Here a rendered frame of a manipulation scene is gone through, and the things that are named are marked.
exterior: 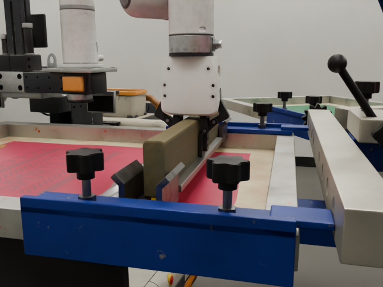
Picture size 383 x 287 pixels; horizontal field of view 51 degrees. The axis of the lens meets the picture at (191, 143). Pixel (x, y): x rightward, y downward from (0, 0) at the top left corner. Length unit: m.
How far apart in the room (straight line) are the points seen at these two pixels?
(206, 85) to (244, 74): 3.84
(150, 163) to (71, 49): 0.70
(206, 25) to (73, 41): 0.57
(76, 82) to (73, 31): 0.14
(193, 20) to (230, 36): 3.87
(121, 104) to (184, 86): 1.11
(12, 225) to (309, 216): 0.33
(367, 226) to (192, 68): 0.40
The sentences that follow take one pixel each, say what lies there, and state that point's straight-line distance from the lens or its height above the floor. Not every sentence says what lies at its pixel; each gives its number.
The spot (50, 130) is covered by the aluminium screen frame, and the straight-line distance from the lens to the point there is 1.12.
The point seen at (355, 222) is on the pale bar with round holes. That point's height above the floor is 1.03.
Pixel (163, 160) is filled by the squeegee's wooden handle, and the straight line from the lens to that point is 0.51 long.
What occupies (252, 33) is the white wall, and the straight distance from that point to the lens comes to 4.50.
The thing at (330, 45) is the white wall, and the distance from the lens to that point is 4.49.
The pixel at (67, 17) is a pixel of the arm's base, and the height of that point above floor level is 1.27.
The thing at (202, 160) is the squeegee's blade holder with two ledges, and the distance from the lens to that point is 0.67.
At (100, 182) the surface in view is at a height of 0.96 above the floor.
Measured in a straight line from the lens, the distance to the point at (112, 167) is 0.79.
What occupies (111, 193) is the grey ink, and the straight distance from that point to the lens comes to 0.63.
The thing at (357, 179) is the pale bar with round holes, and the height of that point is 1.04.
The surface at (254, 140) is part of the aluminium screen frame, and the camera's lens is 0.95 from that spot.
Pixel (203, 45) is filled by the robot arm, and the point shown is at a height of 1.18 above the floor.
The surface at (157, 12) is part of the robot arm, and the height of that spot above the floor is 1.24.
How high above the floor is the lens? 1.16
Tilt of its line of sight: 12 degrees down
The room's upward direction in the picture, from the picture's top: straight up
